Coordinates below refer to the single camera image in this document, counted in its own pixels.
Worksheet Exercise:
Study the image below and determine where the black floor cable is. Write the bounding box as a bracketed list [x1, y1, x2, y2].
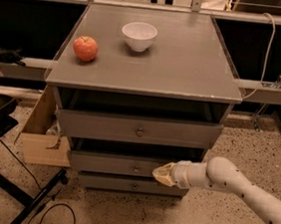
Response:
[0, 138, 85, 224]

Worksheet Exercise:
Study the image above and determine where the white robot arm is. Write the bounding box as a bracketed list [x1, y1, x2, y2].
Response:
[152, 157, 281, 224]

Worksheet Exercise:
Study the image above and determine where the grey drawer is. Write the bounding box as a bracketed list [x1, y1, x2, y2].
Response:
[79, 172, 188, 197]
[68, 151, 170, 178]
[56, 109, 223, 149]

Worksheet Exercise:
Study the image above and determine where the white bowl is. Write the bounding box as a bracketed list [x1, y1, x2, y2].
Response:
[122, 22, 158, 52]

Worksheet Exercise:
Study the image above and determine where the cardboard box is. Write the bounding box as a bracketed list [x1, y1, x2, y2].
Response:
[19, 87, 70, 167]

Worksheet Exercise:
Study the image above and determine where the black stand frame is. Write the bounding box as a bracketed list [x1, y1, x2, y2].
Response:
[0, 95, 67, 224]

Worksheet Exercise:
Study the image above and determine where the grey top drawer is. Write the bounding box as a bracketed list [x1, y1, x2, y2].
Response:
[56, 109, 223, 149]

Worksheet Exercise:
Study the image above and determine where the white cable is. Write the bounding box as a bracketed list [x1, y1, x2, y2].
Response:
[241, 11, 278, 103]

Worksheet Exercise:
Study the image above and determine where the grey bottom drawer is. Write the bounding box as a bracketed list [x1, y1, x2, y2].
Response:
[79, 172, 188, 197]

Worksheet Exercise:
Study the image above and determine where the grey drawer cabinet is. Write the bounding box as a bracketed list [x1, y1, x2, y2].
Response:
[33, 0, 251, 203]

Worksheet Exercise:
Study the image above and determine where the red apple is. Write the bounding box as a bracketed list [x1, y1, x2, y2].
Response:
[73, 36, 99, 62]

